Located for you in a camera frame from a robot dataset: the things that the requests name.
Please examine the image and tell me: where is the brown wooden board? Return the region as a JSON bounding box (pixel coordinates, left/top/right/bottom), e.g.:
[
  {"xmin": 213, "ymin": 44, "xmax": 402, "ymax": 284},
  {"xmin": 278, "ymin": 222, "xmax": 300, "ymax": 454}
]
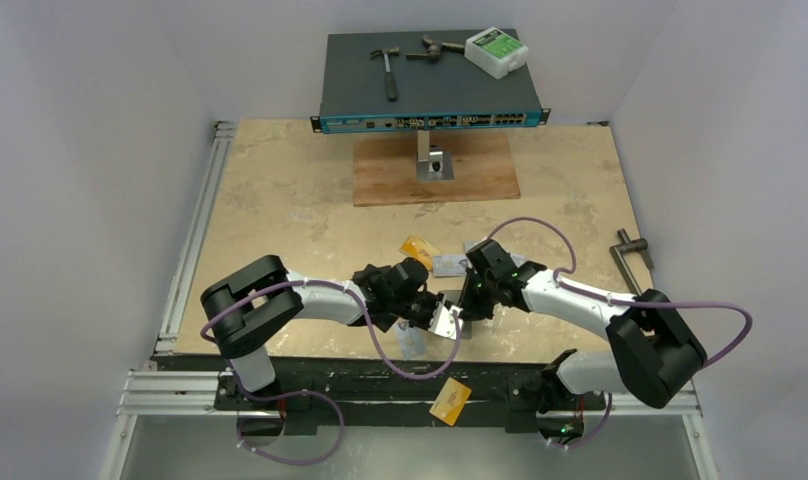
[{"xmin": 353, "ymin": 133, "xmax": 521, "ymax": 207}]

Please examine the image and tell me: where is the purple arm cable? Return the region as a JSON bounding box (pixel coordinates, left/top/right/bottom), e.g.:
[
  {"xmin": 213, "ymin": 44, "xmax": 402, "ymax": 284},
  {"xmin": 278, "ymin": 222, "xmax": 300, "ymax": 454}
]
[
  {"xmin": 483, "ymin": 217, "xmax": 754, "ymax": 452},
  {"xmin": 199, "ymin": 279, "xmax": 464, "ymax": 395}
]

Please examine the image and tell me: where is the dark metal clamp tool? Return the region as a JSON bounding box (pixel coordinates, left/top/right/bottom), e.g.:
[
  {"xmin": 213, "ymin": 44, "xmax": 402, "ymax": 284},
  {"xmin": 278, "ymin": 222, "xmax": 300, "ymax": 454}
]
[{"xmin": 405, "ymin": 35, "xmax": 466, "ymax": 63}]

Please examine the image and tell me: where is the metal crank handle tool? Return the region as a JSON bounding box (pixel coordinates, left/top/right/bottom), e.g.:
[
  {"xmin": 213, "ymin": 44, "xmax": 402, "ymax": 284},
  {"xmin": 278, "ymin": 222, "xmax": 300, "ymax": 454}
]
[{"xmin": 609, "ymin": 228, "xmax": 655, "ymax": 295}]

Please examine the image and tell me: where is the silver white credit card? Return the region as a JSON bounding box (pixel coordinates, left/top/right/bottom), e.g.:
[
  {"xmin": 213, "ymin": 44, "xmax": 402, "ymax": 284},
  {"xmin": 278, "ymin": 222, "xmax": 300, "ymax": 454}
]
[{"xmin": 464, "ymin": 239, "xmax": 487, "ymax": 254}]

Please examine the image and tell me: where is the grey card holder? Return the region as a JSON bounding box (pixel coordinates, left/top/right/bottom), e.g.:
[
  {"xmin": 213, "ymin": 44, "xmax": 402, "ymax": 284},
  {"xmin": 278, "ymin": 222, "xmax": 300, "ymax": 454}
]
[{"xmin": 438, "ymin": 290, "xmax": 473, "ymax": 340}]

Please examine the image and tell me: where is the single orange credit card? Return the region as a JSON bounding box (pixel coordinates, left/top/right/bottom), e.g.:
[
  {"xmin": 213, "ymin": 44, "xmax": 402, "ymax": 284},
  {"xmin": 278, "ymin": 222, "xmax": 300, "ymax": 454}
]
[{"xmin": 429, "ymin": 378, "xmax": 472, "ymax": 427}]

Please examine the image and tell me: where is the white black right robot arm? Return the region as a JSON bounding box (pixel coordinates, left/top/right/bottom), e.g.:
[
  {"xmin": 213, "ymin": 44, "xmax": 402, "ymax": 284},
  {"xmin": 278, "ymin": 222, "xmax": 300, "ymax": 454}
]
[{"xmin": 460, "ymin": 239, "xmax": 708, "ymax": 412}]

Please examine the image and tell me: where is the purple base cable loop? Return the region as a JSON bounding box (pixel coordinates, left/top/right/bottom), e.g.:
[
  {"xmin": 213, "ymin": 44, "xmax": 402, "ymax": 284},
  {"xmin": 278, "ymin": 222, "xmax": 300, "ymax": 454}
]
[{"xmin": 234, "ymin": 387, "xmax": 348, "ymax": 465}]

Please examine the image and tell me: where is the grey metal stand base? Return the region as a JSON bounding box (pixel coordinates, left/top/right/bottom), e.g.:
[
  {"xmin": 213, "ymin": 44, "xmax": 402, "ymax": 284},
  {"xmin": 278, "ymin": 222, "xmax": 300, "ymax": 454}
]
[{"xmin": 416, "ymin": 130, "xmax": 455, "ymax": 182}]

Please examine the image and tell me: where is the small hammer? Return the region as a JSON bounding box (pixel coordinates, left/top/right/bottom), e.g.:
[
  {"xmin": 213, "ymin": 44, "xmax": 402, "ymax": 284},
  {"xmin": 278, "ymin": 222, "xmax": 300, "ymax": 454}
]
[{"xmin": 369, "ymin": 47, "xmax": 400, "ymax": 102}]

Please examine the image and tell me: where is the aluminium frame rail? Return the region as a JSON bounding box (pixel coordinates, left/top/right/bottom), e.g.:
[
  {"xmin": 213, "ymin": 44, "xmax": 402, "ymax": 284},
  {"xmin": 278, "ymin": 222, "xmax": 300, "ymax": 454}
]
[{"xmin": 102, "ymin": 118, "xmax": 714, "ymax": 479}]

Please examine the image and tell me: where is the white green plastic box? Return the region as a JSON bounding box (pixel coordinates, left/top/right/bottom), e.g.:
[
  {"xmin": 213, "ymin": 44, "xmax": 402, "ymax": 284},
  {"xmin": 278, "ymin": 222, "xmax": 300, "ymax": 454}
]
[{"xmin": 464, "ymin": 27, "xmax": 529, "ymax": 79}]

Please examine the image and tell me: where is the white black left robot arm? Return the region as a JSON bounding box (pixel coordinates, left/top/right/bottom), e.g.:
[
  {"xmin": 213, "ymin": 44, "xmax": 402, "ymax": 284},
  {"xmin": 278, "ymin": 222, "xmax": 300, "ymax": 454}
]
[{"xmin": 200, "ymin": 255, "xmax": 461, "ymax": 409}]

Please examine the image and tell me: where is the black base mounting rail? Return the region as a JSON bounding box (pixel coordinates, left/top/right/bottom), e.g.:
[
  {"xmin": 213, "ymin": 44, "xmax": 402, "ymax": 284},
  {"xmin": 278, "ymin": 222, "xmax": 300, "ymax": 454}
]
[{"xmin": 155, "ymin": 354, "xmax": 606, "ymax": 439}]

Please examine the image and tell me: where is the single silver credit card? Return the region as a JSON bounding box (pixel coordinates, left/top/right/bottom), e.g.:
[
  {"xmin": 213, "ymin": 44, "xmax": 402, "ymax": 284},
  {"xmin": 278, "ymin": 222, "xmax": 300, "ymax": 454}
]
[{"xmin": 393, "ymin": 321, "xmax": 427, "ymax": 360}]

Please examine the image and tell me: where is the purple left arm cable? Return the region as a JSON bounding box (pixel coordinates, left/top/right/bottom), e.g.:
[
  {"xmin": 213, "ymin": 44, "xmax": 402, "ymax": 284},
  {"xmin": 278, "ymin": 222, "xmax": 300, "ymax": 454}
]
[{"xmin": 199, "ymin": 279, "xmax": 464, "ymax": 395}]

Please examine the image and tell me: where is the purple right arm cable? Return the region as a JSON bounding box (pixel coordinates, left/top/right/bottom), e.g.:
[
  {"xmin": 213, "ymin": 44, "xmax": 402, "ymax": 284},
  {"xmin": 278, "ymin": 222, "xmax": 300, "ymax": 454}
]
[{"xmin": 483, "ymin": 217, "xmax": 754, "ymax": 452}]

